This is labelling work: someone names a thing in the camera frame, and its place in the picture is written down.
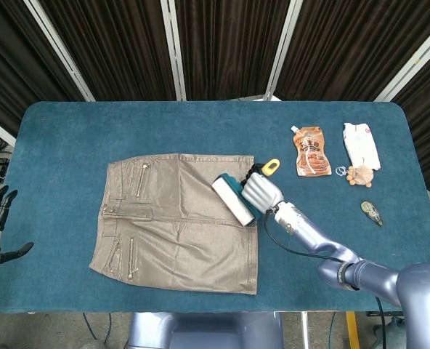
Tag orange spouted sauce pouch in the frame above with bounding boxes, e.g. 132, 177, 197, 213
290, 125, 333, 177

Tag blue-grey robot torso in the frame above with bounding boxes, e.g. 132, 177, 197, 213
127, 311, 285, 349

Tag beige plush ball keychain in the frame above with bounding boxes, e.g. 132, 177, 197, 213
335, 164, 376, 188

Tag dark pleated screen panel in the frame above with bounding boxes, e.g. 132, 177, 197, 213
0, 0, 94, 146
173, 0, 296, 102
36, 0, 178, 102
272, 0, 430, 103
391, 21, 430, 192

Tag blue floor cables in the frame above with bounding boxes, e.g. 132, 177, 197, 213
82, 312, 114, 345

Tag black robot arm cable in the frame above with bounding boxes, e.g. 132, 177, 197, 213
263, 206, 346, 263

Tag brown shiny skirt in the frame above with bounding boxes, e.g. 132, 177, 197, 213
89, 153, 259, 296

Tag white crumpled plastic packet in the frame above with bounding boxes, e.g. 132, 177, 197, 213
342, 122, 382, 171

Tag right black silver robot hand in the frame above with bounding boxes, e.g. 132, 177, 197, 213
240, 164, 285, 214

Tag teal lint roller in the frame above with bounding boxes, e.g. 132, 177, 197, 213
211, 159, 281, 228

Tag clear green correction tape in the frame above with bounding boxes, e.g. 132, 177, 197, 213
360, 200, 384, 227

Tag blue carpet table cover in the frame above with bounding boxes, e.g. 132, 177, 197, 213
0, 100, 430, 315

